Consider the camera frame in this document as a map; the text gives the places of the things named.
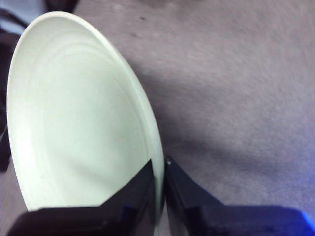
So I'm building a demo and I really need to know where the green plate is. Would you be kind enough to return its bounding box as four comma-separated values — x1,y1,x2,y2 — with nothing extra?
6,11,166,236

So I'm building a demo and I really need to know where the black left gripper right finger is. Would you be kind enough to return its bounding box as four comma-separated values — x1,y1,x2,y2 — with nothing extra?
165,155,315,236

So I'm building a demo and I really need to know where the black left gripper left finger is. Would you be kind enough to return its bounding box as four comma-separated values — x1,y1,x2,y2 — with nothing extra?
6,159,158,236

